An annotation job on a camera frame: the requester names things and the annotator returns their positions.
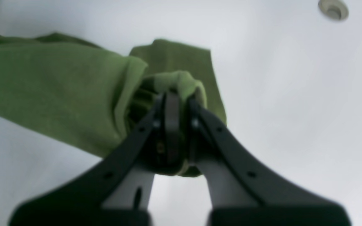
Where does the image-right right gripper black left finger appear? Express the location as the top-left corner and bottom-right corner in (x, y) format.
(9, 92), (181, 226)

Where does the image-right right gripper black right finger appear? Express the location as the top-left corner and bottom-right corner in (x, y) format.
(187, 98), (351, 226)

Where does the right grey table grommet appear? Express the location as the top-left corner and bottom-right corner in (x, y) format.
(318, 0), (349, 21)

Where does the olive green T-shirt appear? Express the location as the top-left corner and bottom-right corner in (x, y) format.
(0, 33), (227, 158)

